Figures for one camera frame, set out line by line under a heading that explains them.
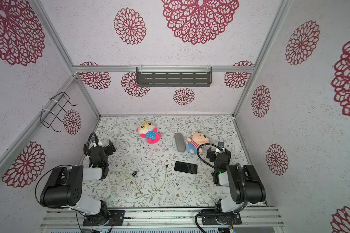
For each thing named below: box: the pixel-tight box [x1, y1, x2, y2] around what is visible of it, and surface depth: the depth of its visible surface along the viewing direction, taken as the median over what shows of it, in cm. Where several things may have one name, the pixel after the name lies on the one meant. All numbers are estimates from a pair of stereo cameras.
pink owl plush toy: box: [136, 121, 162, 145], surface depth 105 cm
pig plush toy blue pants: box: [185, 131, 210, 154], surface depth 97 cm
